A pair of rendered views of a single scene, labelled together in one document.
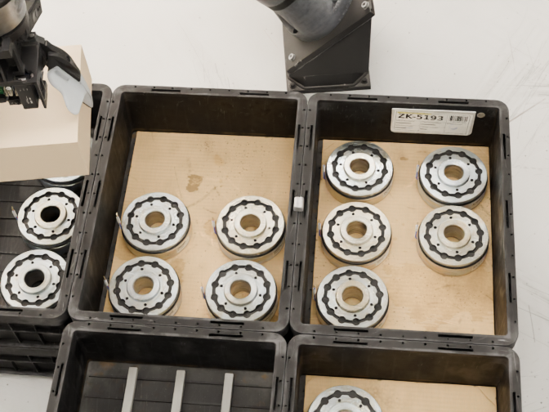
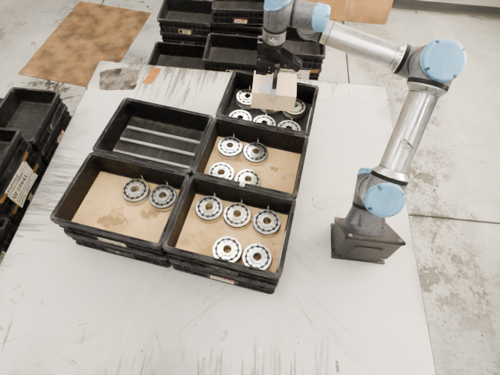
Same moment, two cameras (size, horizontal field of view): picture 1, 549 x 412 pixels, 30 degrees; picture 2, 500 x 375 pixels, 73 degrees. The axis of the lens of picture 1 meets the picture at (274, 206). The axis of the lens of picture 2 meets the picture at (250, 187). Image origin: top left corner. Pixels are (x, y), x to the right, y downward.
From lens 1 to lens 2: 1.07 m
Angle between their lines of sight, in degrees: 44
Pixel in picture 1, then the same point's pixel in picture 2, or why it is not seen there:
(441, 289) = (208, 244)
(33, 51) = (269, 62)
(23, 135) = (257, 79)
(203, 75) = (342, 194)
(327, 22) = (347, 223)
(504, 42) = (356, 329)
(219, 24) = not seen: hidden behind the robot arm
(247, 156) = (283, 187)
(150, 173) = (280, 156)
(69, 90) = (268, 85)
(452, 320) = (194, 244)
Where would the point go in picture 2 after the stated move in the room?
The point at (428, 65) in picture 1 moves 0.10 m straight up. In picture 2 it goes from (343, 287) to (351, 279)
